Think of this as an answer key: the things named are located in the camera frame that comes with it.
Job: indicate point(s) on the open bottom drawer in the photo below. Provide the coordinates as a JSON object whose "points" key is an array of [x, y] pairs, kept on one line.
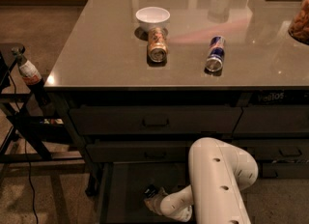
{"points": [[121, 197]]}

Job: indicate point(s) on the top right drawer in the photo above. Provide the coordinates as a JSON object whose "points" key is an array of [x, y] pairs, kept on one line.
{"points": [[273, 120]]}

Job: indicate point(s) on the bottom right drawer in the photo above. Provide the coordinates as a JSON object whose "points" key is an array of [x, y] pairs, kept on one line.
{"points": [[284, 171]]}

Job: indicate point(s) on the top left drawer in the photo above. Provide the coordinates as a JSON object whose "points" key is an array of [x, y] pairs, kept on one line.
{"points": [[154, 119]]}

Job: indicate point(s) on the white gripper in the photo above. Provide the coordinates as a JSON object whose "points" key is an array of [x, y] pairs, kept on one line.
{"points": [[156, 201]]}

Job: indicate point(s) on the blue rxbar blueberry wrapper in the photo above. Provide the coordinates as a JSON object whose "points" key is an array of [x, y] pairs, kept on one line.
{"points": [[150, 191]]}

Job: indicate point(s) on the white ceramic bowl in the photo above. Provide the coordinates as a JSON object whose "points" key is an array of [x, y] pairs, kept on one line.
{"points": [[152, 17]]}

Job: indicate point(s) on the dark counter cabinet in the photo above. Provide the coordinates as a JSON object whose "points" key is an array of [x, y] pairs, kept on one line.
{"points": [[105, 62]]}

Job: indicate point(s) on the cola bottle with label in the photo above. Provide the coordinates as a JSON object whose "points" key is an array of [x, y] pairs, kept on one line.
{"points": [[31, 77]]}

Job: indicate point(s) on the blue red bull can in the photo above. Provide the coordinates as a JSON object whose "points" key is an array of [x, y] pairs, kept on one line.
{"points": [[216, 55]]}

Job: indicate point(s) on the cheetos snack bag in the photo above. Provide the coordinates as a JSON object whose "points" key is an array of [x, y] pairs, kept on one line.
{"points": [[280, 97]]}

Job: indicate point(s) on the dark side stand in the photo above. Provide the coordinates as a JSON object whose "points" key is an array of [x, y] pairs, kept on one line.
{"points": [[31, 128]]}

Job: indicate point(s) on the middle left drawer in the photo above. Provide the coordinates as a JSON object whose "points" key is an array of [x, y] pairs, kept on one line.
{"points": [[135, 151]]}

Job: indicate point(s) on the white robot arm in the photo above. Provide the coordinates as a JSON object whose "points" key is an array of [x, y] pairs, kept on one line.
{"points": [[218, 172]]}

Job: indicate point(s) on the gold soda can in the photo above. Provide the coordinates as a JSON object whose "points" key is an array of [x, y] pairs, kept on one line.
{"points": [[157, 46]]}

